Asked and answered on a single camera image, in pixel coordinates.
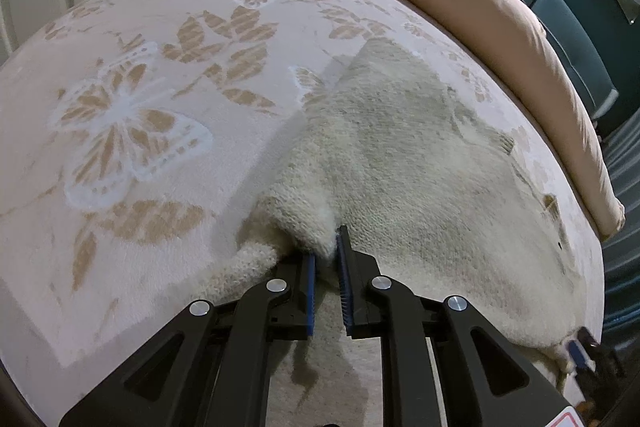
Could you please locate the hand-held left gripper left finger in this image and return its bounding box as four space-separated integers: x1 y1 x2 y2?
59 253 317 427

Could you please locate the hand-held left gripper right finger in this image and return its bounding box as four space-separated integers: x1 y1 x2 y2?
336 226 574 427

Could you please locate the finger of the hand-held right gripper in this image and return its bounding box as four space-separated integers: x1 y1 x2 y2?
566 327 626 389

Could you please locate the butterfly print blanket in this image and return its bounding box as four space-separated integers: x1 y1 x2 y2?
0 0 608 427

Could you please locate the cream knit sweater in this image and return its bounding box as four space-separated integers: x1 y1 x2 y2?
200 36 588 377

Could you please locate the grey-blue curtain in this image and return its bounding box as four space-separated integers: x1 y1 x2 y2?
595 107 640 348

